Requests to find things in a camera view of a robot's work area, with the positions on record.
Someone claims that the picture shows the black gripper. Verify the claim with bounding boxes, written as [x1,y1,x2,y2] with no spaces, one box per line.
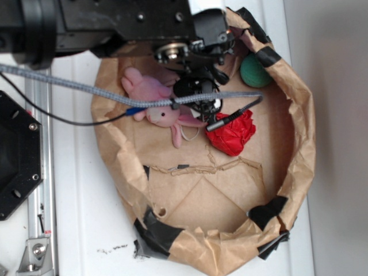
[154,7,235,125]

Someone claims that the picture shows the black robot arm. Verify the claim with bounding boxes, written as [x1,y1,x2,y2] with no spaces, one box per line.
[1,1,233,123]

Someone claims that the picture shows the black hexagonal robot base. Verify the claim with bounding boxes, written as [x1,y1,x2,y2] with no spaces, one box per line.
[1,91,43,221]

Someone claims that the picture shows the green ball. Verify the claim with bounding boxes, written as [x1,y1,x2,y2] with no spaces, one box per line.
[240,53,273,88]

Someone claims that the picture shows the crumpled red paper ball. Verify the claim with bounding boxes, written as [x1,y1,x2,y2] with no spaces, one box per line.
[205,110,256,156]

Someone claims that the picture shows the pink plush bunny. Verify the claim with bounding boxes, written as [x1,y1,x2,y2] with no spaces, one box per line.
[121,67,205,148]

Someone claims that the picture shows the brown paper bag tray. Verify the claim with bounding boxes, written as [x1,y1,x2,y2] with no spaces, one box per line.
[95,8,316,275]

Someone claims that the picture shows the grey braided cable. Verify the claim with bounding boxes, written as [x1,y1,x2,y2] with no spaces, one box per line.
[0,63,265,133]

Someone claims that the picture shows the thin black wire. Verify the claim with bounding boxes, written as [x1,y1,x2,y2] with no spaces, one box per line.
[0,71,148,127]

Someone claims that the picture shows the aluminium frame rail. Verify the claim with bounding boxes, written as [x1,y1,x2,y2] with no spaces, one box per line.
[22,64,60,276]

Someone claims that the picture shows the metal corner bracket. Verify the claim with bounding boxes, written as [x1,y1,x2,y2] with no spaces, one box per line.
[16,237,55,276]

